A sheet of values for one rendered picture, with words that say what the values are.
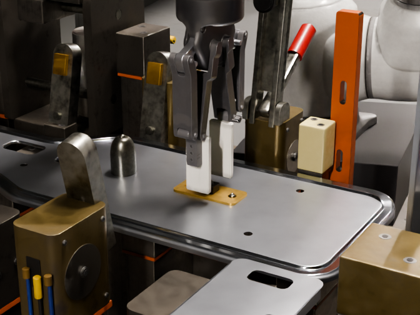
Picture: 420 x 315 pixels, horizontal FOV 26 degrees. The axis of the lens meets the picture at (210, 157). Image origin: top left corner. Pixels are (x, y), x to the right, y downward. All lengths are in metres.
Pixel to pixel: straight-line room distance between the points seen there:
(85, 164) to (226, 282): 0.19
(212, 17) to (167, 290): 0.29
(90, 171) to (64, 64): 0.41
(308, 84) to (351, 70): 0.59
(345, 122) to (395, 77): 0.54
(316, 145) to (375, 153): 0.60
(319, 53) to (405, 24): 0.17
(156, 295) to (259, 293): 0.11
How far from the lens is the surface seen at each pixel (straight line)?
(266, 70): 1.16
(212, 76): 1.00
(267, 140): 1.17
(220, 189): 1.08
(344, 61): 1.11
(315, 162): 1.12
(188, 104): 0.98
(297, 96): 1.72
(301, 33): 1.23
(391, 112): 1.91
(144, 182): 1.11
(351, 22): 1.10
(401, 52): 1.64
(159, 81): 1.25
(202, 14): 0.97
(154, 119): 1.27
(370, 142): 1.76
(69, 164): 0.94
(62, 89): 1.34
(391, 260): 0.82
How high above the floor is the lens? 1.45
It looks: 22 degrees down
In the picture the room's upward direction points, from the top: straight up
